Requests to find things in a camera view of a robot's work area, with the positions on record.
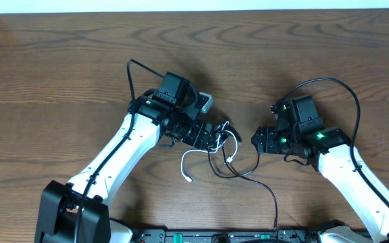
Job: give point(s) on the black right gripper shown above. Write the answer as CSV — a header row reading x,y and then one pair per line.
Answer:
x,y
266,140

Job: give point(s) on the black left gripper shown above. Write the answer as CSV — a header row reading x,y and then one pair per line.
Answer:
x,y
200,133

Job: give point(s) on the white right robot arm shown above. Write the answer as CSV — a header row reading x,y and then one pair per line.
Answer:
x,y
301,137

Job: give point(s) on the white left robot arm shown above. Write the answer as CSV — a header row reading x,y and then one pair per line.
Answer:
x,y
78,211

